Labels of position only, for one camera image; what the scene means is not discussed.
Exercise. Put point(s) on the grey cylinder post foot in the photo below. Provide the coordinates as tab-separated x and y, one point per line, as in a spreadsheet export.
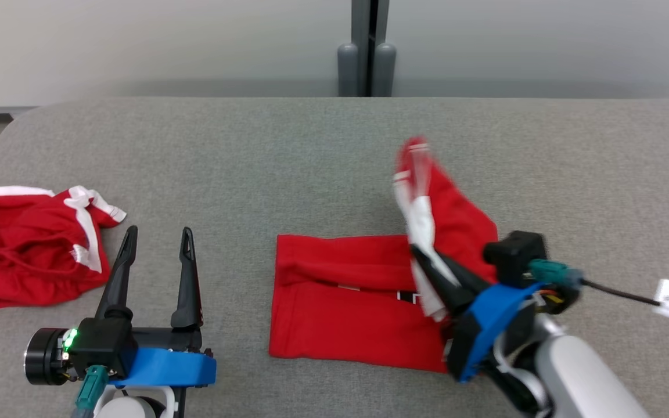
384	69
347	69

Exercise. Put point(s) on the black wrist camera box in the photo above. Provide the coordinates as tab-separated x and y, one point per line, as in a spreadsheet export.
102	345
514	252

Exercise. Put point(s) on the grey partition post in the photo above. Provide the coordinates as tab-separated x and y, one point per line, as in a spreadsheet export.
369	29

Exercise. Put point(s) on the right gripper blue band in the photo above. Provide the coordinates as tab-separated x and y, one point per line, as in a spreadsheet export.
491	319

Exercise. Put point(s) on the red shorts white stripe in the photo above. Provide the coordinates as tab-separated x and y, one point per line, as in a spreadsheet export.
21	249

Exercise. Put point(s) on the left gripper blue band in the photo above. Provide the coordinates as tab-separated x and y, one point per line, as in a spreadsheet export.
166	366

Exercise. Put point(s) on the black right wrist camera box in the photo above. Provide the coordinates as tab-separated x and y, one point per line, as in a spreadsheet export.
514	252

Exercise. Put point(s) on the red basketball jersey white trim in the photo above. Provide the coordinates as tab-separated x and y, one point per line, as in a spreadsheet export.
340	302

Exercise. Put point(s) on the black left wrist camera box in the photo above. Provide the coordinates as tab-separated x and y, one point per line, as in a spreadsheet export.
102	345

